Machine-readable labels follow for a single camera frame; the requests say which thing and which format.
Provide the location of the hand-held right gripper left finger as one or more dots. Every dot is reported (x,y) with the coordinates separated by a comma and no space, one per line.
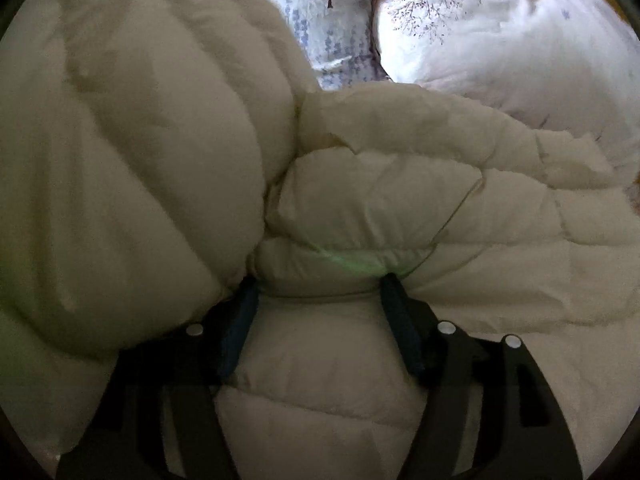
(237,330)

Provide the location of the beige quilted down comforter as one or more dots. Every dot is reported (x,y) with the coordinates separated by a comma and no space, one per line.
(150,160)

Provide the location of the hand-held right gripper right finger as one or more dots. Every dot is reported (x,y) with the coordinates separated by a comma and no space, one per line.
(402,330)

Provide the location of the pale pink tree-print pillow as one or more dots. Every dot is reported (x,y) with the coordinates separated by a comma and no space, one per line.
(500,50)

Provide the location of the pale blue tree-print pillow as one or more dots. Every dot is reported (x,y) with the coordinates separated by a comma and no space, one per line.
(340,35)

